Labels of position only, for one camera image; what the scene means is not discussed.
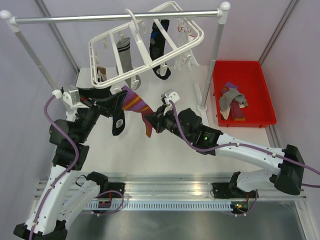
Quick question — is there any black and blue patterned sock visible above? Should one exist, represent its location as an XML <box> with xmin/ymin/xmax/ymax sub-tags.
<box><xmin>149</xmin><ymin>22</ymin><xmax>171</xmax><ymax>80</ymax></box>

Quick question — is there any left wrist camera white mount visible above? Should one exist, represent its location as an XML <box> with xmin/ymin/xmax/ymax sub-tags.
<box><xmin>51</xmin><ymin>85</ymin><xmax>81</xmax><ymax>110</ymax></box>

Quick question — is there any grey sock back row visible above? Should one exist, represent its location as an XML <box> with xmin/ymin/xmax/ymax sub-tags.
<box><xmin>116</xmin><ymin>37</ymin><xmax>141</xmax><ymax>90</ymax></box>

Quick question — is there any grey sock with black stripes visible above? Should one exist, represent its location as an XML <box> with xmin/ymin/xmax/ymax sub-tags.
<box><xmin>219</xmin><ymin>88</ymin><xmax>247</xmax><ymax>112</ymax></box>

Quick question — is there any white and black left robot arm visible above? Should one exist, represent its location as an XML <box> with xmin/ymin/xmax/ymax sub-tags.
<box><xmin>13</xmin><ymin>85</ymin><xmax>128</xmax><ymax>240</ymax></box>

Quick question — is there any white plastic clip hanger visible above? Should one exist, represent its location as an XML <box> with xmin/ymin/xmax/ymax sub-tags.
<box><xmin>88</xmin><ymin>1</ymin><xmax>204</xmax><ymax>89</ymax></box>

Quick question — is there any red plastic bin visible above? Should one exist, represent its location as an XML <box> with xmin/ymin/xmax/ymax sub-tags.
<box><xmin>212</xmin><ymin>60</ymin><xmax>277</xmax><ymax>128</ymax></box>

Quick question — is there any silver and white clothes rack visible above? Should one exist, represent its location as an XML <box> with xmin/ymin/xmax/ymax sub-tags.
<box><xmin>0</xmin><ymin>1</ymin><xmax>231</xmax><ymax>120</ymax></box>

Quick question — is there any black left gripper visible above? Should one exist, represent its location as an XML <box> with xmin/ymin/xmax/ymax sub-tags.
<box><xmin>76</xmin><ymin>81</ymin><xmax>129</xmax><ymax>142</ymax></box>

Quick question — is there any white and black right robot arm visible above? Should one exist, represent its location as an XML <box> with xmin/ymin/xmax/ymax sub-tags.
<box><xmin>145</xmin><ymin>105</ymin><xmax>305</xmax><ymax>198</ymax></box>

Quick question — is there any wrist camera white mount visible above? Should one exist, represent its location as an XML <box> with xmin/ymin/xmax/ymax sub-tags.
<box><xmin>51</xmin><ymin>85</ymin><xmax>81</xmax><ymax>110</ymax></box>
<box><xmin>161</xmin><ymin>89</ymin><xmax>181</xmax><ymax>105</ymax></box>

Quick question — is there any brown and beige back sock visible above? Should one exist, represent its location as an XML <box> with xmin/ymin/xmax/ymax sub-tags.
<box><xmin>97</xmin><ymin>66</ymin><xmax>107</xmax><ymax>83</ymax></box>

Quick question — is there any white slotted cable duct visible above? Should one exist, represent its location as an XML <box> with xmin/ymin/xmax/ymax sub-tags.
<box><xmin>84</xmin><ymin>200</ymin><xmax>233</xmax><ymax>212</ymax></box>

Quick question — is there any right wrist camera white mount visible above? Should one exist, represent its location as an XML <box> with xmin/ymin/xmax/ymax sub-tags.
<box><xmin>161</xmin><ymin>89</ymin><xmax>181</xmax><ymax>105</ymax></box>

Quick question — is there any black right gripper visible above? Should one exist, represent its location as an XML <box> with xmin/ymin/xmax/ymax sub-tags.
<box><xmin>145</xmin><ymin>103</ymin><xmax>192</xmax><ymax>143</ymax></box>

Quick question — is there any purple striped sock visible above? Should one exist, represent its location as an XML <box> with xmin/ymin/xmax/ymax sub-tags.
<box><xmin>121</xmin><ymin>85</ymin><xmax>155</xmax><ymax>138</ymax></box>
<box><xmin>220</xmin><ymin>82</ymin><xmax>248</xmax><ymax>121</ymax></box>

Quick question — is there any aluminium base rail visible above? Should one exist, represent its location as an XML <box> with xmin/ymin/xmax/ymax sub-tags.
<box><xmin>34</xmin><ymin>172</ymin><xmax>307</xmax><ymax>201</ymax></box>

